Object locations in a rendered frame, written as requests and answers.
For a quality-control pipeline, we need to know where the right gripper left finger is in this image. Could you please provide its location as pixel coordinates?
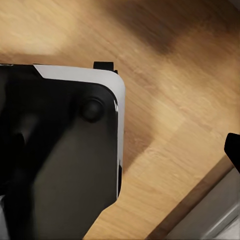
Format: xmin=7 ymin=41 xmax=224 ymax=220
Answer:
xmin=0 ymin=133 xmax=26 ymax=193

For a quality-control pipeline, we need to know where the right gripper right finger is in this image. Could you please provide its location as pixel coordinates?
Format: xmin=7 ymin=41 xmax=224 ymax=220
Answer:
xmin=224 ymin=132 xmax=240 ymax=173

